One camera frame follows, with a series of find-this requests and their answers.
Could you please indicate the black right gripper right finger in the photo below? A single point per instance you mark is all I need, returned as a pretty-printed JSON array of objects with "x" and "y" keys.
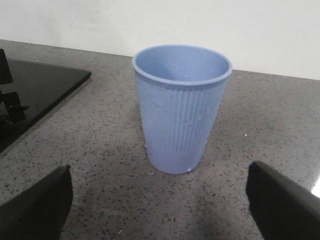
[{"x": 281, "y": 209}]

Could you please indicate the black glass gas stove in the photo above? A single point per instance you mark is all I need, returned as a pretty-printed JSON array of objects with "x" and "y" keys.
[{"x": 38, "y": 88}]

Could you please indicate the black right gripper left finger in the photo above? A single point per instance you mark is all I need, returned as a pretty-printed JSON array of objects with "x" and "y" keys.
[{"x": 39, "y": 212}]

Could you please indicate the light blue ribbed plastic cup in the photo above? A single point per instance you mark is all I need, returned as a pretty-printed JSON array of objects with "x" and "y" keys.
[{"x": 180, "y": 88}]

